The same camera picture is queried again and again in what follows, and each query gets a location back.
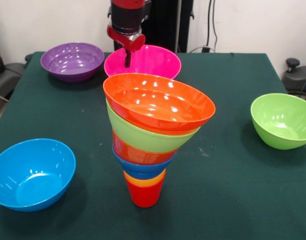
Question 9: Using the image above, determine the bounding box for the purple plastic bowl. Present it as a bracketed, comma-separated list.
[40, 42, 105, 84]

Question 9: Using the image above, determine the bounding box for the small ribbed orange-red bowl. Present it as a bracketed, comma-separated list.
[112, 129, 178, 166]

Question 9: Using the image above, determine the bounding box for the large orange-red plastic bowl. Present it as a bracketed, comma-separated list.
[102, 72, 216, 136]

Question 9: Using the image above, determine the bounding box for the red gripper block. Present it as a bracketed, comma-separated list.
[106, 24, 146, 69]

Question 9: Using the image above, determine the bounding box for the dark grey chair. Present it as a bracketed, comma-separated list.
[282, 57, 306, 102]
[0, 62, 26, 101]

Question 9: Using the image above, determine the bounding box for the green plastic bowl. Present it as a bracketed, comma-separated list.
[251, 93, 306, 151]
[105, 98, 201, 154]

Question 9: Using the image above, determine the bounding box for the light blue plastic bowl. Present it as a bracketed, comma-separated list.
[0, 138, 77, 213]

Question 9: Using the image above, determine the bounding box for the orange plastic cup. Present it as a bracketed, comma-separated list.
[124, 176, 166, 188]
[123, 169, 167, 185]

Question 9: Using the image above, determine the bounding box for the small dark blue bowl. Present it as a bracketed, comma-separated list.
[112, 144, 177, 180]

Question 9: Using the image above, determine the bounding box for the dark green tablecloth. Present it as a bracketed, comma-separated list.
[0, 51, 306, 240]

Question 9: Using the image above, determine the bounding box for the red plastic cup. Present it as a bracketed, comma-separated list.
[126, 178, 165, 209]

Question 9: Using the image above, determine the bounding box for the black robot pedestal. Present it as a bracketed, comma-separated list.
[107, 0, 195, 53]

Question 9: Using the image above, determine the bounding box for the pink plastic bowl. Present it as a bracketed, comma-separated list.
[103, 44, 182, 81]

